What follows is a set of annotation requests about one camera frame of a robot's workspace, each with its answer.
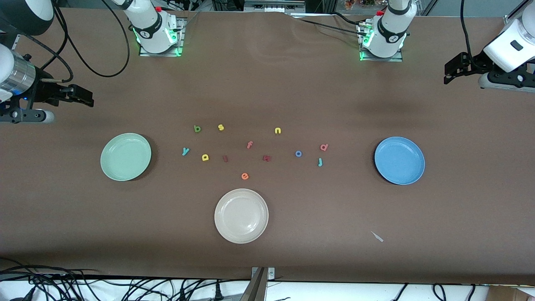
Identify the green plate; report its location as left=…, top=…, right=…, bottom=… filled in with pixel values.
left=100, top=133, right=152, bottom=182

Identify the blue plate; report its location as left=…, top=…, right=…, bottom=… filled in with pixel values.
left=374, top=136, right=425, bottom=186

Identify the orange flower decoration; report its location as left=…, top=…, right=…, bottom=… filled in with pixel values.
left=345, top=0, right=379, bottom=10

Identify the silver metal box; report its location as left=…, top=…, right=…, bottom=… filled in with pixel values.
left=245, top=0, right=306, bottom=12

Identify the beige plate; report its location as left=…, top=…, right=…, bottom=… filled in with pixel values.
left=214, top=189, right=269, bottom=244

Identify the brown cardboard box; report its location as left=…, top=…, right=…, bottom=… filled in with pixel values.
left=487, top=286, right=535, bottom=301

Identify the grey metal beam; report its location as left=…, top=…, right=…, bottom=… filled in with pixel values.
left=240, top=268, right=268, bottom=301

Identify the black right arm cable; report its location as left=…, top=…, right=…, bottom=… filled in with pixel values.
left=25, top=0, right=131, bottom=82

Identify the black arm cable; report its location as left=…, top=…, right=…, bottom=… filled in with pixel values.
left=459, top=0, right=475, bottom=61
left=25, top=0, right=131, bottom=82

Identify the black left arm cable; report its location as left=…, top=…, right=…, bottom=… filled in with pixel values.
left=459, top=0, right=475, bottom=61

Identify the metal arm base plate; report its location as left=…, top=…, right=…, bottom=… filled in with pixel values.
left=359, top=23, right=404, bottom=62
left=139, top=19, right=185, bottom=57

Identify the aluminium frame rail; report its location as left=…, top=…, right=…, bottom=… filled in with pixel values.
left=504, top=4, right=526, bottom=25

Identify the black base cable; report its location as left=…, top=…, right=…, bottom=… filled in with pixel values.
left=293, top=12, right=372, bottom=36

